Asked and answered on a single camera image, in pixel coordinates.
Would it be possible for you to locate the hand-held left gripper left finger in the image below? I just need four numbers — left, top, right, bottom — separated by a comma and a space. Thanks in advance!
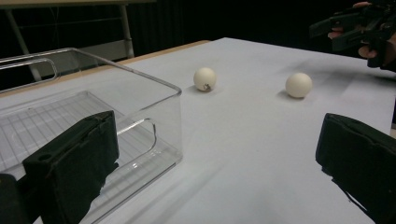
21, 110, 120, 224

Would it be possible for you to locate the white ball with dark mark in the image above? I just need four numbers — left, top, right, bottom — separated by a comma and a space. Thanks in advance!
192, 66, 218, 92

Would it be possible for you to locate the plain white ball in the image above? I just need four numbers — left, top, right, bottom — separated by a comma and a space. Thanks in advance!
285, 72, 313, 99

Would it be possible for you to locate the white metal stand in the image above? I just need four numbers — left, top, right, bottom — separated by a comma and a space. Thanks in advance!
0, 0, 157, 82

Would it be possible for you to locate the clear plastic container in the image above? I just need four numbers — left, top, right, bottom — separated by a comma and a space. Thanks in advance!
0, 47, 183, 224

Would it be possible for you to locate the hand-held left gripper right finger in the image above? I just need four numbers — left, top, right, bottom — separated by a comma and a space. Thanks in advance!
315, 112, 396, 224

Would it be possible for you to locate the pale blue table mat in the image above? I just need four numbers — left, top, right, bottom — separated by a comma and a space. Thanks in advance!
0, 36, 396, 224

